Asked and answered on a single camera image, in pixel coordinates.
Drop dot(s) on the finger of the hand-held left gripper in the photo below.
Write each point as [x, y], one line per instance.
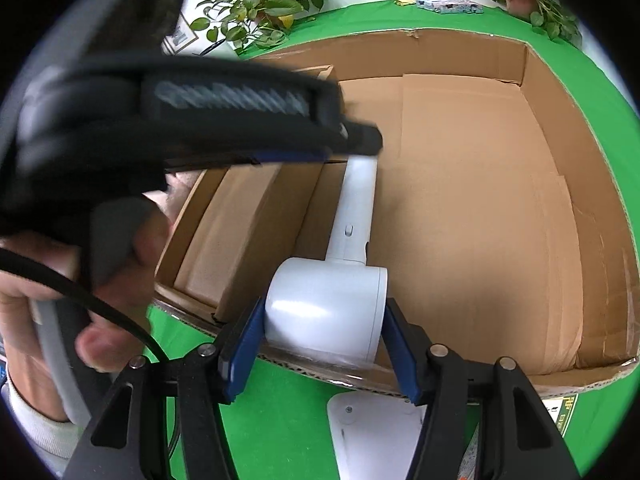
[350, 142]
[240, 97]

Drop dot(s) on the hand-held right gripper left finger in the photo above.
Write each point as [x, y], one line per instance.
[245, 350]

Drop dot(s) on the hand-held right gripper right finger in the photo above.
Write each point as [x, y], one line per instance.
[402, 355]

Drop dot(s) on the white hair dryer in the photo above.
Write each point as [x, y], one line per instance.
[325, 305]

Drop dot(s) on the long brown cardboard box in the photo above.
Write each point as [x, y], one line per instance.
[240, 240]

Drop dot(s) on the large cardboard box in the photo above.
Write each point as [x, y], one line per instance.
[475, 210]

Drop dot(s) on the person's left forearm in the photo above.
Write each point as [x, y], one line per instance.
[35, 435]

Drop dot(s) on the person's left hand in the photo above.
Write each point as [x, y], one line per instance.
[17, 340]

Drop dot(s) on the white electronic scale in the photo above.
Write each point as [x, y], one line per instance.
[370, 430]

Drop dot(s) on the potted plant white pot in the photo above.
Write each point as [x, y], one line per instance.
[270, 0]

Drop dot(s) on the yellow packet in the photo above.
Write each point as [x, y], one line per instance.
[407, 0]

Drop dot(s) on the white green medicine box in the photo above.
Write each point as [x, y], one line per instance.
[562, 407]

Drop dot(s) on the blue patterned packet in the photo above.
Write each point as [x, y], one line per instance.
[450, 6]

